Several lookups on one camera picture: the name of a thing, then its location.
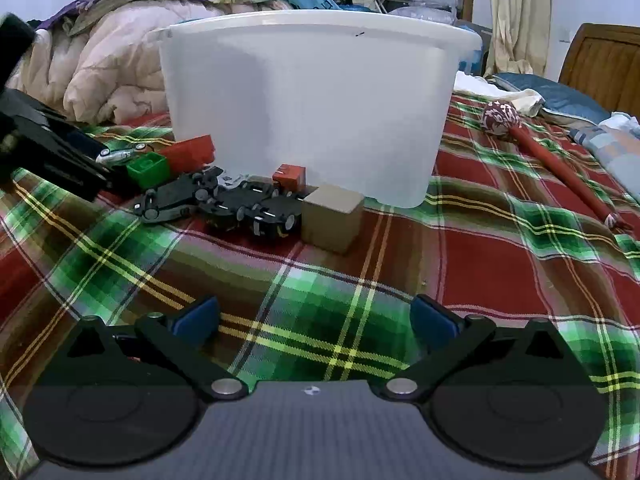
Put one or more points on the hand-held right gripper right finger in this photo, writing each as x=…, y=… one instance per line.
x=432, y=327

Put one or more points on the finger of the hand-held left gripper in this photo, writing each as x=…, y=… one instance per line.
x=172, y=202

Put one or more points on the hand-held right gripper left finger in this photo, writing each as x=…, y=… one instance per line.
x=197, y=321

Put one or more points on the green building block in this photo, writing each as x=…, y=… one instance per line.
x=147, y=170

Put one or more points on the red building block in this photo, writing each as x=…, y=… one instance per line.
x=190, y=152

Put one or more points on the black toy car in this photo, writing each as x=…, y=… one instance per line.
x=250, y=207

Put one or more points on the wooden cube block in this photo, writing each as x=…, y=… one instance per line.
x=330, y=220

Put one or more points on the white plastic container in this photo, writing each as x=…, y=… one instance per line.
x=310, y=105

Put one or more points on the silver metal toy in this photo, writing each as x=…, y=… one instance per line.
x=120, y=155

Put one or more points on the plaid bed sheet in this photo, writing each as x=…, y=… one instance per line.
x=450, y=240

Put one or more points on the pink quilt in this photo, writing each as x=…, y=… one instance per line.
x=115, y=65

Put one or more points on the dark cloth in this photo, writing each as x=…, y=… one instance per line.
x=37, y=24

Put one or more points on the small orange block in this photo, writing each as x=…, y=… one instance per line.
x=290, y=176

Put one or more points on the red massage stick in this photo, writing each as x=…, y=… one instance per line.
x=550, y=157

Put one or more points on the cream cloth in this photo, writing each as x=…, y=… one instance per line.
x=500, y=92

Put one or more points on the light blue quilt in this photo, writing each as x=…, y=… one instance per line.
x=617, y=145

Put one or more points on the blue pillow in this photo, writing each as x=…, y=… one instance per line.
x=555, y=95

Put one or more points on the grey chair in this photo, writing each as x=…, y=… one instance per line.
x=475, y=55

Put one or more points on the wooden headboard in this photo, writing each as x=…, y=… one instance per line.
x=605, y=65

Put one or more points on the cream curtain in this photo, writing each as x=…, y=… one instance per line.
x=517, y=15

